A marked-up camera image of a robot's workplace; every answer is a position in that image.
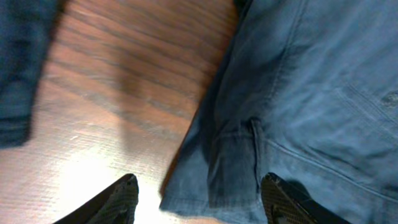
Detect blue denim shorts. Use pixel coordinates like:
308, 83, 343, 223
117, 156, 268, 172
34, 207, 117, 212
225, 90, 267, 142
160, 0, 397, 223

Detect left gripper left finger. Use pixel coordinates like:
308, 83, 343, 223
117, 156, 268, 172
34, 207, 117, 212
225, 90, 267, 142
55, 174, 139, 224

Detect folded navy clothes stack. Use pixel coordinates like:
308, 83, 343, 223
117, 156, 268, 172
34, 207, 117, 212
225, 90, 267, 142
1, 0, 65, 149

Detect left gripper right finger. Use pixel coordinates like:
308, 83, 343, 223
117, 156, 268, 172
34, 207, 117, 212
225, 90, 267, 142
261, 172, 349, 224

